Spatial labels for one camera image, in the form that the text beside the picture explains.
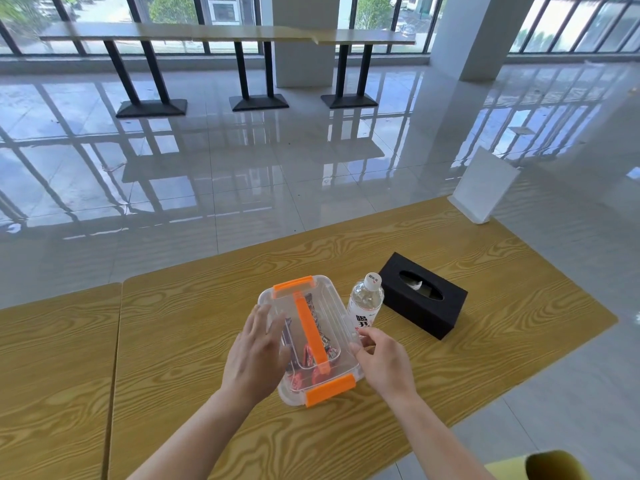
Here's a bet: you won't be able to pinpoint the person's left hand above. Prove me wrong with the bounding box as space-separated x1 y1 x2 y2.
220 304 294 407

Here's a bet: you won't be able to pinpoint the person's right hand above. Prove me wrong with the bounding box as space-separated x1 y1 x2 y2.
348 327 419 408

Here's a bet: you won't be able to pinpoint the clear storage box orange latches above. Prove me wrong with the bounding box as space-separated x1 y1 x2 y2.
257 275 366 409

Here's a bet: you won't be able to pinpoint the person's left forearm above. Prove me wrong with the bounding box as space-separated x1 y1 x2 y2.
127 387 262 480

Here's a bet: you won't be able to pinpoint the person's right forearm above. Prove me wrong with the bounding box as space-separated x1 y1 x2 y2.
384 393 497 480

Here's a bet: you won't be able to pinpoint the clear water bottle white cap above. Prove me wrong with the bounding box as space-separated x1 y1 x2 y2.
347 272 385 331

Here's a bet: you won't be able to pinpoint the dark snack packet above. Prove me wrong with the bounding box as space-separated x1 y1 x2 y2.
304 293 335 356

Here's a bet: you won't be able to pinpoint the black tissue box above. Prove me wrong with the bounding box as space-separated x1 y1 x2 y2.
378 252 469 341

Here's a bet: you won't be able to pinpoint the white table sign holder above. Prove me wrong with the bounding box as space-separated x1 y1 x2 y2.
447 146 521 225

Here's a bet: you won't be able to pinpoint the short wooden high table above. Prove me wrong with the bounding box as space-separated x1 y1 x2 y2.
311 29 417 110

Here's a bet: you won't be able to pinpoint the long wooden high table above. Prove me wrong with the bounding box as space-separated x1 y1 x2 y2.
39 21 319 119

